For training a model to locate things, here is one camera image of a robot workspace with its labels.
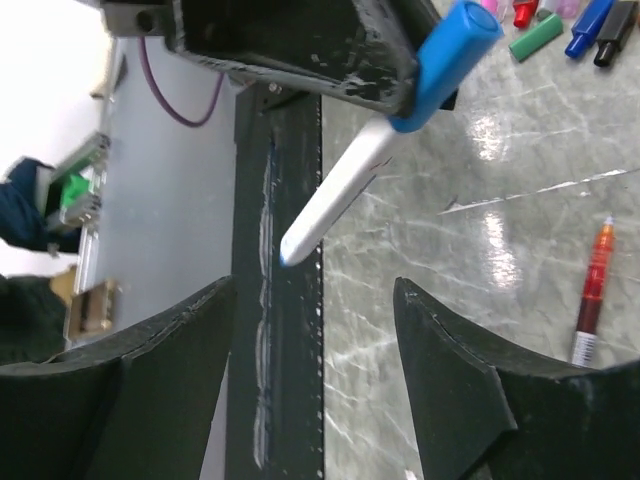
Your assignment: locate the blue pen cap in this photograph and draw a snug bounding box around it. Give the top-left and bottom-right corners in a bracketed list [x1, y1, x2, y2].
[565, 0, 614, 59]

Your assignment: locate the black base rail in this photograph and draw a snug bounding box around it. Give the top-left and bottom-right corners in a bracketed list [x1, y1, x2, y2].
[225, 86, 325, 479]

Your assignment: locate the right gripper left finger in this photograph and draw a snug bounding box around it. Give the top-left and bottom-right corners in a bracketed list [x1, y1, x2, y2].
[1, 277, 237, 479]

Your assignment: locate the blue marker pen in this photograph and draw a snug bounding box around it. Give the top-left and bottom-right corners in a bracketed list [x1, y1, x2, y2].
[280, 1, 503, 266]

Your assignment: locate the black pen cap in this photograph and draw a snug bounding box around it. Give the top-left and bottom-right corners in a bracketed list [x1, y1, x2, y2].
[594, 1, 639, 68]

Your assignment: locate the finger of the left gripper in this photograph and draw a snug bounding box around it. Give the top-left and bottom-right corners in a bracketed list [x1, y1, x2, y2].
[166, 0, 440, 115]

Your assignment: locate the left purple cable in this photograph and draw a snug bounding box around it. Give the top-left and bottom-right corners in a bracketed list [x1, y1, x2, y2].
[138, 34, 226, 128]

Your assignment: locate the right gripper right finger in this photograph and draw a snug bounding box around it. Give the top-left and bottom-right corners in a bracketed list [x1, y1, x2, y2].
[393, 278, 639, 479]

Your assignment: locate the pink pen cap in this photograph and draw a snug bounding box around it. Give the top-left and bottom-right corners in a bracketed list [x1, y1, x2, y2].
[479, 0, 502, 18]

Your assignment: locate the red pen cap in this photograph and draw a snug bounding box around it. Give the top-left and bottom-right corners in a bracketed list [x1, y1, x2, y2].
[512, 0, 539, 30]

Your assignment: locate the green circuit board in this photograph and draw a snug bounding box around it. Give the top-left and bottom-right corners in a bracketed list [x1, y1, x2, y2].
[35, 131, 110, 234]

